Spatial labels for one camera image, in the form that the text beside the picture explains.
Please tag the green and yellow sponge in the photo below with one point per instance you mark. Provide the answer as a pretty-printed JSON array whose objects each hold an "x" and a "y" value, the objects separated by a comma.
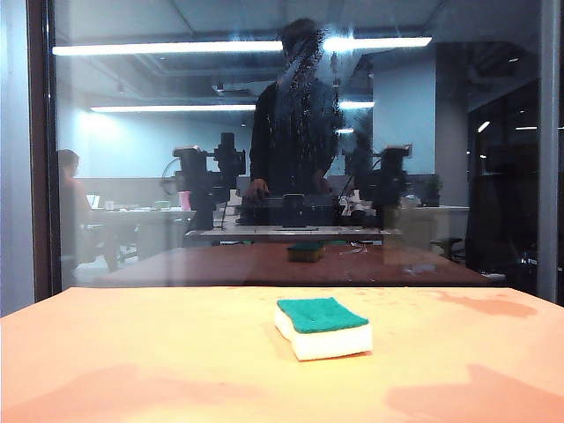
[{"x": 326, "y": 337}]

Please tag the large glass window pane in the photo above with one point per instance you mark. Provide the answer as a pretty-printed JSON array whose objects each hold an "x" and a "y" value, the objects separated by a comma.
[{"x": 154, "y": 176}]

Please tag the dark brown window frame post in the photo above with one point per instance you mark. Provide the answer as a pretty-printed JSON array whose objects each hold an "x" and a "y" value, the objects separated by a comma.
[{"x": 40, "y": 176}]

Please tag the grey window frame post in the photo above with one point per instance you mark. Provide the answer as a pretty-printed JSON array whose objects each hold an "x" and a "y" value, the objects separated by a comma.
[{"x": 550, "y": 198}]

